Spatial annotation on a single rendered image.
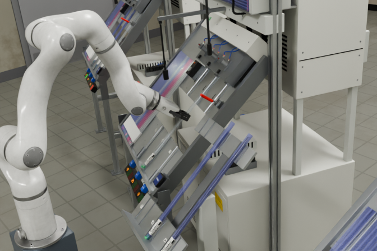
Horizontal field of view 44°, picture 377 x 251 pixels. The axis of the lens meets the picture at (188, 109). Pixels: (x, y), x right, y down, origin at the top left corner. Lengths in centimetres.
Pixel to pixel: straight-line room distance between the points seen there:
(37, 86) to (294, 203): 126
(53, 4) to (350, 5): 438
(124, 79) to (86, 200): 159
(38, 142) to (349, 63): 127
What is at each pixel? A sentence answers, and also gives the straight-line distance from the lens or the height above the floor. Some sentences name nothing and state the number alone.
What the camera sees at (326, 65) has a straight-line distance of 200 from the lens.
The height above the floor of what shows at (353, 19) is 130.
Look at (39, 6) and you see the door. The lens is 580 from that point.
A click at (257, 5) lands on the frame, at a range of 175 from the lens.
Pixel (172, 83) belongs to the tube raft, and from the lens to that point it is 227.
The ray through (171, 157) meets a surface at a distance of 194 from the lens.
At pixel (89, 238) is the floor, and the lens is 293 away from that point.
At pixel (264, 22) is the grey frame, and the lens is 175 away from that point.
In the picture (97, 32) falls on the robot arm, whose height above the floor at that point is 139.
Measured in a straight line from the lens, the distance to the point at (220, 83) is 197.
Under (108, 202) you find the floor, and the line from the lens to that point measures 319.
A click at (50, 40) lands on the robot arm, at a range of 156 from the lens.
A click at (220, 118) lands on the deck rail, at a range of 184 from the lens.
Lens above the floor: 180
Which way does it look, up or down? 25 degrees down
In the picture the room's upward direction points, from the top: 5 degrees counter-clockwise
